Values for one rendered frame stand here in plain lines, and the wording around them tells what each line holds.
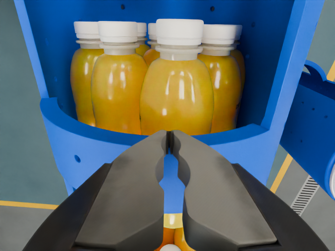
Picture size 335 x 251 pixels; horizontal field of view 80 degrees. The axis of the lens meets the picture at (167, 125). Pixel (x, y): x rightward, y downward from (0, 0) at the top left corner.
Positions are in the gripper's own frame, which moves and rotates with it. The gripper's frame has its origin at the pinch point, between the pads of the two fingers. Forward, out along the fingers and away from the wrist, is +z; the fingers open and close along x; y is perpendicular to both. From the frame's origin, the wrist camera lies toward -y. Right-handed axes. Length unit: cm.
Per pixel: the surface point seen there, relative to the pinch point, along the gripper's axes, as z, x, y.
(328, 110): 29.3, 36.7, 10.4
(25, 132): 123, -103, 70
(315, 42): 123, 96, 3
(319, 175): 23.0, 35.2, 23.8
